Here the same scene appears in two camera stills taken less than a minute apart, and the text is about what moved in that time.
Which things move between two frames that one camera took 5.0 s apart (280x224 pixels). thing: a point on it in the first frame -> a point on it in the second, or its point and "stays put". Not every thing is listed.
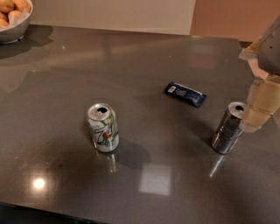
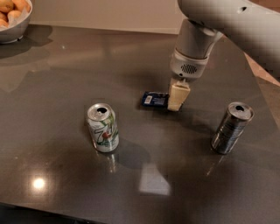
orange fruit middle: [14, 15] stays put
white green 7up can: [103, 127] stays put
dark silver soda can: [228, 129] stays put
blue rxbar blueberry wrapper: [185, 93] -> [156, 99]
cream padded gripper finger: [263, 101] -> [178, 93]
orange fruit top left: [7, 5] stays put
